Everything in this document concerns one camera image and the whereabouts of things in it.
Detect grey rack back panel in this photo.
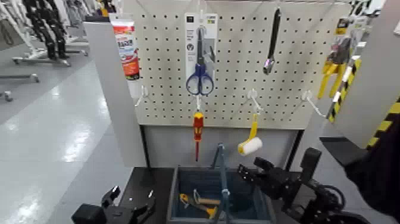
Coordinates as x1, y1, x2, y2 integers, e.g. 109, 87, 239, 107
142, 125, 305, 172

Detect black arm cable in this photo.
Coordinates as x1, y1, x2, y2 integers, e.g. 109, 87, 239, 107
321, 184, 346, 210

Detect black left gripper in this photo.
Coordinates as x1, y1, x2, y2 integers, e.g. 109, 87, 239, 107
71, 185, 156, 224

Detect yellow-handled hand tool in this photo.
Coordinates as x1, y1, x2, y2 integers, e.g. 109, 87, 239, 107
179, 192, 218, 220

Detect white round-base stand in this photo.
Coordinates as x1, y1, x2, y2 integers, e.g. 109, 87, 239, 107
246, 89, 264, 114

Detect grey panel with hazard tape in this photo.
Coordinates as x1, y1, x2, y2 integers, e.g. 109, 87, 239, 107
331, 0, 400, 150

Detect grey stand base rail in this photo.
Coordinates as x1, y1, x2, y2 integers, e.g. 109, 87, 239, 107
0, 73, 40, 84

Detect black robot on stand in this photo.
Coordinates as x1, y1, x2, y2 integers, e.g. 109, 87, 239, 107
22, 0, 70, 61

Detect black adjustable wrench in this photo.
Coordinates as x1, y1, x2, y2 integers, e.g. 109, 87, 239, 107
262, 7, 282, 76

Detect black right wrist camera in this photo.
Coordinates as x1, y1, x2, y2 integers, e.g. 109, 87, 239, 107
299, 147, 323, 185

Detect blue scissors on white card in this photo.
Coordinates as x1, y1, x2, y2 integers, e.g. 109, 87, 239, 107
184, 12, 218, 96

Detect red white sealant tube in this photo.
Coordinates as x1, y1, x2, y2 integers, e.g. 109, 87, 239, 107
109, 14, 141, 81

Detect white perforated pegboard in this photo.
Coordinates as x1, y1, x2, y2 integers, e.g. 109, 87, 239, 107
123, 0, 352, 130

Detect yellow-handled pliers in package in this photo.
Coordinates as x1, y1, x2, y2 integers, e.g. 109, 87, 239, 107
317, 17, 360, 100

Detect yellow black background machine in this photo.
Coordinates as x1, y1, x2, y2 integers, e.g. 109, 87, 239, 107
99, 0, 117, 18

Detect red yellow screwdriver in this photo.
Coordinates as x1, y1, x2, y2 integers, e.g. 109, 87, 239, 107
192, 111, 205, 163

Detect garden trowel with wooden handle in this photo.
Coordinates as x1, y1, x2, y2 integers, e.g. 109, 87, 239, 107
191, 188, 221, 208

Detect blue-grey plastic crate with handle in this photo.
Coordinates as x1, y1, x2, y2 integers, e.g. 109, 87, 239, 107
166, 143, 277, 224

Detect black foreground casing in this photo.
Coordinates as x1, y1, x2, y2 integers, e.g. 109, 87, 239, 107
320, 119, 400, 220

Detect white stand with clip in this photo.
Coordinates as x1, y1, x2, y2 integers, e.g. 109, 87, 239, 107
301, 90, 327, 118

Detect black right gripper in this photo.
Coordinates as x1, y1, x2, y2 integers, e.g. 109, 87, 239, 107
236, 156, 302, 201

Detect white paint roller yellow handle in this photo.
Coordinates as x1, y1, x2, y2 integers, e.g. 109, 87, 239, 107
237, 113, 264, 157

